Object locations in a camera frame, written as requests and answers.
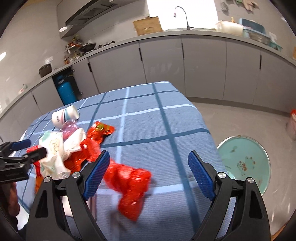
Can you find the steel bowl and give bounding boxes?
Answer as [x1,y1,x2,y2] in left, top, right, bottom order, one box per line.
[248,31,270,45]

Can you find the teal enamel basin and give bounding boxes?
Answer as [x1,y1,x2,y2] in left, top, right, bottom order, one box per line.
[217,135,271,194]

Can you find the pink bucket red bag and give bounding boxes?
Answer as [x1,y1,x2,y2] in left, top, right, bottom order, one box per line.
[285,109,296,141]

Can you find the curved sink faucet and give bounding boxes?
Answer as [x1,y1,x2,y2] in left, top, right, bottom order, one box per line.
[173,6,194,30]

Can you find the white plastic tub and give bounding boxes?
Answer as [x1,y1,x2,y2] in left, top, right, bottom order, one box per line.
[215,21,243,36]

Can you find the grey kitchen cabinet run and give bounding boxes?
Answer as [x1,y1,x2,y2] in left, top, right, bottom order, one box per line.
[1,30,295,140]

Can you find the condiment bottles on counter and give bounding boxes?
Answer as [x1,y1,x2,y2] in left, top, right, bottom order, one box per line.
[64,35,83,65]

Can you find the white plastic bag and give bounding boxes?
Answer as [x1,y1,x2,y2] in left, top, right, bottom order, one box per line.
[39,128,86,180]

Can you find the black pot on counter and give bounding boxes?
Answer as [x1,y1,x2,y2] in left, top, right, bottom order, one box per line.
[38,63,52,78]

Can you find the blue dish rack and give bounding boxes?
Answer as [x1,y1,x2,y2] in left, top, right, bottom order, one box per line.
[238,18,266,38]

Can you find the pink plastic bag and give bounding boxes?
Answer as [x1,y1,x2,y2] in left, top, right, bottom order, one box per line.
[60,120,79,141]

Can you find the red snack packet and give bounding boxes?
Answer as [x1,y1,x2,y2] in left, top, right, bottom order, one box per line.
[87,121,115,145]

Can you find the range hood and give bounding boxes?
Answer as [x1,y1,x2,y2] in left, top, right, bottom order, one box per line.
[65,1,118,25]

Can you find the small teal tray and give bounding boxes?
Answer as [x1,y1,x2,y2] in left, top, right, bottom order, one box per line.
[269,41,282,52]

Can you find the red plastic wrapper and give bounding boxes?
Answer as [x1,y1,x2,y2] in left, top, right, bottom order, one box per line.
[34,138,152,222]

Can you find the hand holding other gripper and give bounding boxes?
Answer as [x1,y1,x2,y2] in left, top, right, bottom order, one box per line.
[7,182,20,217]

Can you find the wooden cutting board left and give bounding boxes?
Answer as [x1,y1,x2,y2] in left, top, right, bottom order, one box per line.
[133,16,163,36]

